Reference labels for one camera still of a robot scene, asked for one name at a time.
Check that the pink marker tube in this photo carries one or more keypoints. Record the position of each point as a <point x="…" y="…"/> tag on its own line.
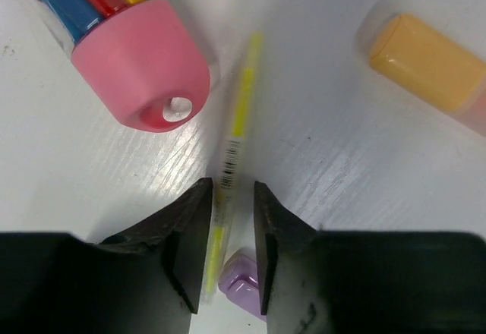
<point x="136" y="55"/>

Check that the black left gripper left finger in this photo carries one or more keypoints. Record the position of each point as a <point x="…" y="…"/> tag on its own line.
<point x="144" y="279"/>

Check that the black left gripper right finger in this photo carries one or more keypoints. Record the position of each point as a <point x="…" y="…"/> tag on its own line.
<point x="324" y="281"/>

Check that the thin yellow pen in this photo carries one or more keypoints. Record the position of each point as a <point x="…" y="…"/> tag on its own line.
<point x="237" y="125"/>

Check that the purple highlighter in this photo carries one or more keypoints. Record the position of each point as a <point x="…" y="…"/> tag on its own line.
<point x="239" y="283"/>

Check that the yellow orange highlighter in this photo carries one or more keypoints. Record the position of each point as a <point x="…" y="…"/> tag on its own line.
<point x="420" y="59"/>

